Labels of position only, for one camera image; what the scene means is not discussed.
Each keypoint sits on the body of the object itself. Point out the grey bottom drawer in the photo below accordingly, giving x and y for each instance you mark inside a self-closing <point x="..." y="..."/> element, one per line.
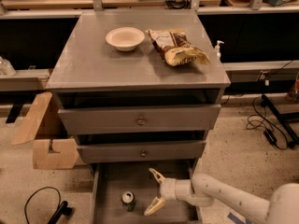
<point x="113" y="179"/>

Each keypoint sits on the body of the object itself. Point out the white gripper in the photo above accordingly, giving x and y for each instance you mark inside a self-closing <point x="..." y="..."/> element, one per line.
<point x="168" y="189"/>

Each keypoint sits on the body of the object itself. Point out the grey drawer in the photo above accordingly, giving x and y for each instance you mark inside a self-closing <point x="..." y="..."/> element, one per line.
<point x="139" y="119"/>
<point x="113" y="179"/>
<point x="147" y="151"/>

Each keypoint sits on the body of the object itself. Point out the grey drawer cabinet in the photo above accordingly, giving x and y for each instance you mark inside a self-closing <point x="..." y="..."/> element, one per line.
<point x="90" y="73"/>

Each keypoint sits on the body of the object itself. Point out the green soda can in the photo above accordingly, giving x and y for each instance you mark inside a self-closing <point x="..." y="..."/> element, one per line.
<point x="128" y="201"/>

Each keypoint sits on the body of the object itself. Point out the black table leg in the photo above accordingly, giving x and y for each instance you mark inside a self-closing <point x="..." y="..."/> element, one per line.
<point x="284" y="119"/>

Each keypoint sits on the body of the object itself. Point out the white paper bowl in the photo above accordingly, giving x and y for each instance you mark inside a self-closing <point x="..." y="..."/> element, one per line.
<point x="125" y="38"/>

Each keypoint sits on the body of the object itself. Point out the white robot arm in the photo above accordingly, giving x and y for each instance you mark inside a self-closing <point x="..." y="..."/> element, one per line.
<point x="202" y="189"/>

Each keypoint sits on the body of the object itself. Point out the grey top drawer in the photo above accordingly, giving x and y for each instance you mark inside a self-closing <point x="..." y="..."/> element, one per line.
<point x="139" y="119"/>

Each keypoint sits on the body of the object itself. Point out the grey middle drawer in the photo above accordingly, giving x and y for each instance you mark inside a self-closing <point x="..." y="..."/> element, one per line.
<point x="147" y="151"/>

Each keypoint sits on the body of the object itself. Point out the white pump bottle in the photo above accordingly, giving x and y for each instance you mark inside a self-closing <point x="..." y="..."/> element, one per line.
<point x="218" y="49"/>

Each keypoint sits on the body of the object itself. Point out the cardboard box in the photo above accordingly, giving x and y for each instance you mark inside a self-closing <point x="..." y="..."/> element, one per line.
<point x="53" y="148"/>

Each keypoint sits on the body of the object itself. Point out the brown chip bag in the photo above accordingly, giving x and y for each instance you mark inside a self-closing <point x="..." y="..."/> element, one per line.
<point x="174" y="47"/>

